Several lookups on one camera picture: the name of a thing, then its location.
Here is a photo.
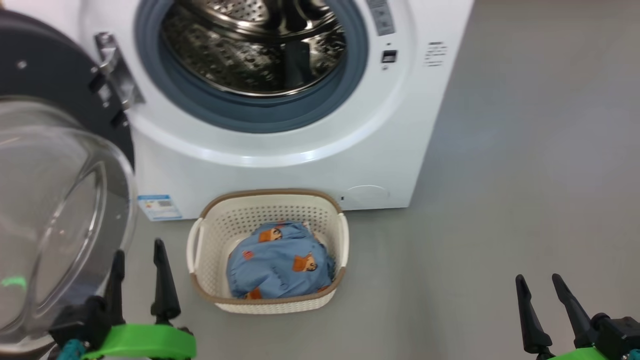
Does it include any cream perforated laundry basket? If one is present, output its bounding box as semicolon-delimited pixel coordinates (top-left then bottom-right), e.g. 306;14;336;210
186;188;350;315

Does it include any blue energy label sticker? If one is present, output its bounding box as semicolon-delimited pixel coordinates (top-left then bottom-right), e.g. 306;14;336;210
137;194;183;222

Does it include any blue cartoon print garment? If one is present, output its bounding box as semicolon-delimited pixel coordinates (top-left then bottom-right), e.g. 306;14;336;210
226;221;336;301

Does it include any stainless steel washing machine drum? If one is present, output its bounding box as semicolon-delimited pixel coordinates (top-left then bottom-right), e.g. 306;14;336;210
161;0;347;97

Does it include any black round glass washer door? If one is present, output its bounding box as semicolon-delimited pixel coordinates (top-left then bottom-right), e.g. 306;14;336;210
0;10;138;360

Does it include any white front-load washing machine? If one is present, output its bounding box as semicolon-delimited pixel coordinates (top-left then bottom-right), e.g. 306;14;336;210
0;0;475;222

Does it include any grey warning sticker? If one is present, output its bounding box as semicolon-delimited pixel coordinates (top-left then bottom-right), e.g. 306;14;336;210
366;0;396;37

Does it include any metal door hinge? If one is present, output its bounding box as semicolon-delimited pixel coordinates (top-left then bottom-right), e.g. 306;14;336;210
94;31;146;111

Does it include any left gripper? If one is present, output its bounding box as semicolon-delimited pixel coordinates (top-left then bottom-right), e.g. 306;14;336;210
47;239;197;360

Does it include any round drain filter cover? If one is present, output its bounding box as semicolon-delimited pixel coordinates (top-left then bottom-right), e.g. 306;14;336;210
346;185;391;206

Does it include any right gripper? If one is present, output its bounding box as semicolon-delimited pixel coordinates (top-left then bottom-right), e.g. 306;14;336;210
515;274;640;360

